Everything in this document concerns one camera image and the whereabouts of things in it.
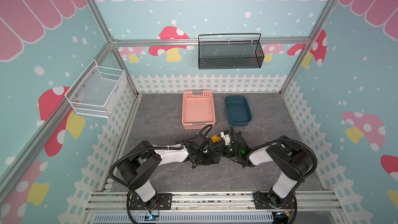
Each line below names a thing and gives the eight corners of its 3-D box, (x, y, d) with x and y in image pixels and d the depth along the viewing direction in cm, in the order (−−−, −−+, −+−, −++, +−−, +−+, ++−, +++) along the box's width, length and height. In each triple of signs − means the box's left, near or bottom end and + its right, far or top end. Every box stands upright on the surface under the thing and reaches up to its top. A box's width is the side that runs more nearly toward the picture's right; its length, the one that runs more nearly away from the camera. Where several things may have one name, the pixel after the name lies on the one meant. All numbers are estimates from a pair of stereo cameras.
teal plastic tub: (227, 127, 103) (228, 122, 99) (224, 101, 118) (225, 95, 113) (251, 127, 103) (253, 122, 99) (245, 101, 118) (247, 95, 113)
